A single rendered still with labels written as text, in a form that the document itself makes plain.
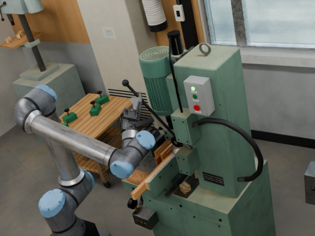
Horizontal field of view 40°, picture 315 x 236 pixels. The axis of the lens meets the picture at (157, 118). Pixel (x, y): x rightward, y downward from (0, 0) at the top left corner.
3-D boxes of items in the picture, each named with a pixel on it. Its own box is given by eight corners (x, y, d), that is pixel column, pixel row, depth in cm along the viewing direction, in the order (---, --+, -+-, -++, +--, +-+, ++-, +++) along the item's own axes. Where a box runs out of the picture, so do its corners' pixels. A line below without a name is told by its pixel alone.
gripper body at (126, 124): (124, 106, 210) (123, 127, 204) (141, 109, 213) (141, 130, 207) (119, 114, 216) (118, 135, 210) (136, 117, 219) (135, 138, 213)
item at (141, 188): (193, 136, 252) (191, 130, 250) (196, 137, 251) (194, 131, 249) (132, 199, 218) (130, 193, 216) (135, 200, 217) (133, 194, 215)
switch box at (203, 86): (197, 106, 197) (190, 74, 189) (215, 109, 191) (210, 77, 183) (189, 113, 194) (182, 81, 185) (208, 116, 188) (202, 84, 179)
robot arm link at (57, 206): (44, 228, 239) (30, 206, 230) (63, 206, 250) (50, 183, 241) (64, 234, 231) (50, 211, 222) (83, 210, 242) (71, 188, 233)
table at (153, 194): (173, 125, 278) (171, 117, 275) (214, 134, 260) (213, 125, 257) (111, 184, 241) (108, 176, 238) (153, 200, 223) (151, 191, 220)
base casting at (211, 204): (183, 150, 275) (181, 138, 271) (269, 172, 241) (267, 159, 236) (140, 195, 248) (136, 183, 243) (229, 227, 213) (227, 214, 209)
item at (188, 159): (189, 162, 223) (184, 143, 217) (200, 165, 219) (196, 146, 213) (179, 173, 217) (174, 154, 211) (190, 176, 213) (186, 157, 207)
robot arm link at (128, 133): (143, 139, 204) (136, 148, 211) (143, 129, 206) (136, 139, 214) (125, 136, 201) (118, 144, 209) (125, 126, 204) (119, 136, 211)
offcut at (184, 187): (180, 190, 231) (178, 185, 229) (186, 186, 232) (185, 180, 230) (184, 194, 227) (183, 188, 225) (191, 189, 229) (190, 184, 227)
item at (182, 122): (185, 132, 212) (179, 106, 204) (201, 136, 207) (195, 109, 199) (176, 142, 207) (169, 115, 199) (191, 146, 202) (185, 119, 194)
